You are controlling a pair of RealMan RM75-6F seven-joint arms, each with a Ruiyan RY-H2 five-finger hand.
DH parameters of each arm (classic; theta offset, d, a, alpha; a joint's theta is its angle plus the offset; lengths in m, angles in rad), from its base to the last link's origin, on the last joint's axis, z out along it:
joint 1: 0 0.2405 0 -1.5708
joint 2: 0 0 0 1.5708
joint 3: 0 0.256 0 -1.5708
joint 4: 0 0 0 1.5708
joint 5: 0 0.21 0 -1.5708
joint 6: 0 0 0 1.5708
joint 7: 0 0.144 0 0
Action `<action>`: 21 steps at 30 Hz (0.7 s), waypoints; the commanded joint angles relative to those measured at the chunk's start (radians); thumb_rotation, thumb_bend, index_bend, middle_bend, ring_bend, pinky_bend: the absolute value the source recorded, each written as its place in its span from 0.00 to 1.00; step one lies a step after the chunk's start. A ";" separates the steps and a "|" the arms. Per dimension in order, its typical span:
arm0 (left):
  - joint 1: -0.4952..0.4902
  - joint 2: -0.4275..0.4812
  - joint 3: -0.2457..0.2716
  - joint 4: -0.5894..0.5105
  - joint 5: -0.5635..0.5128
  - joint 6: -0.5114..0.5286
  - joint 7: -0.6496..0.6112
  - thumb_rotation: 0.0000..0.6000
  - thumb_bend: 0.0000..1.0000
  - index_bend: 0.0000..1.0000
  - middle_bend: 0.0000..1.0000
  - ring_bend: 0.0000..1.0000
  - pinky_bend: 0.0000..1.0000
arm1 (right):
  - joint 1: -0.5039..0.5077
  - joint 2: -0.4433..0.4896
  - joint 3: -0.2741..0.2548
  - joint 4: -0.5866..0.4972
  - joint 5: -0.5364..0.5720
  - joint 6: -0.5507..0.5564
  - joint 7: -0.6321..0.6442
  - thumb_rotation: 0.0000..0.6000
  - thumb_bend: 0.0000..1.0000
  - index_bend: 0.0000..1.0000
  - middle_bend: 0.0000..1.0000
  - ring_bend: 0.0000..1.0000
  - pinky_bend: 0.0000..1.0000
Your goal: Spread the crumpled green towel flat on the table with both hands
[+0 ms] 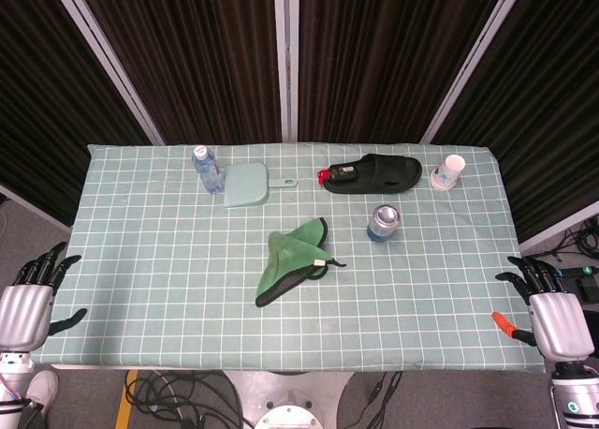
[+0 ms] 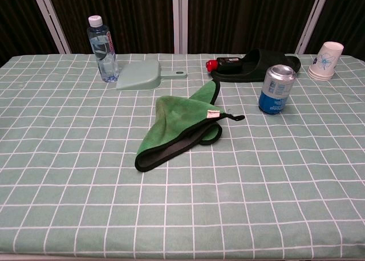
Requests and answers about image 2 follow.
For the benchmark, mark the green microfiber cloth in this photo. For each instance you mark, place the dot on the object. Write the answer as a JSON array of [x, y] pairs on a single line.
[[176, 113]]

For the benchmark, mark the blue and silver drink can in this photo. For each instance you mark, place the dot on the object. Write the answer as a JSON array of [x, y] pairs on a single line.
[[276, 93]]

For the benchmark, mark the clear plastic water bottle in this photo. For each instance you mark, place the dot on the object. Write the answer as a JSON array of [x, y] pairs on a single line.
[[104, 53]]

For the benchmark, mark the black bottle with red cap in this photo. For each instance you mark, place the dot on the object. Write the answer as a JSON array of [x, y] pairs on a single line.
[[228, 62]]

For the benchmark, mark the light green plastic dustpan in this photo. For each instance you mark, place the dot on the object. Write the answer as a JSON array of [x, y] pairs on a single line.
[[139, 75]]

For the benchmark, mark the black rubber slipper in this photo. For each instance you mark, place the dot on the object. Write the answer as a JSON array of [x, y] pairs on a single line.
[[256, 65]]

